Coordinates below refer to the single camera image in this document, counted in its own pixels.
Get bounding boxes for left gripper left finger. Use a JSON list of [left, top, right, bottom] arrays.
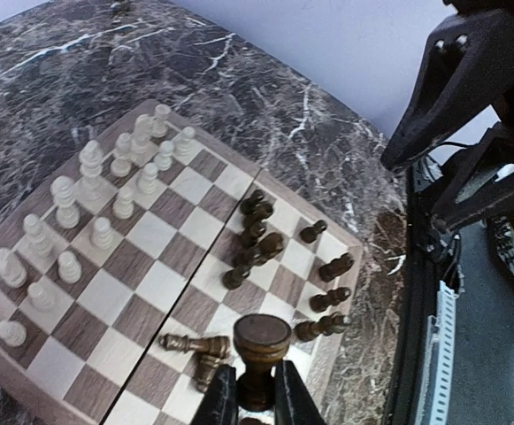
[[190, 365, 238, 425]]

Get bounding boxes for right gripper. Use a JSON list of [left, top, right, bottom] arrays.
[[380, 1, 514, 230]]

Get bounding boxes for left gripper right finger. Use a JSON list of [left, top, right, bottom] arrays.
[[274, 360, 326, 425]]

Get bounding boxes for wooden chess board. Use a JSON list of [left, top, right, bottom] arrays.
[[0, 100, 363, 424]]

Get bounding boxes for dark chess knight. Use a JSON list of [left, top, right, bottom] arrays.
[[257, 232, 285, 266]]

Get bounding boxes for white chess queen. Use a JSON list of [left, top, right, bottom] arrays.
[[50, 175, 81, 229]]

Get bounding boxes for white chess king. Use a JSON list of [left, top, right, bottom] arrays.
[[79, 140, 104, 200]]

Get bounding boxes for white slotted cable duct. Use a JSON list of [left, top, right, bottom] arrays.
[[426, 281, 456, 424]]

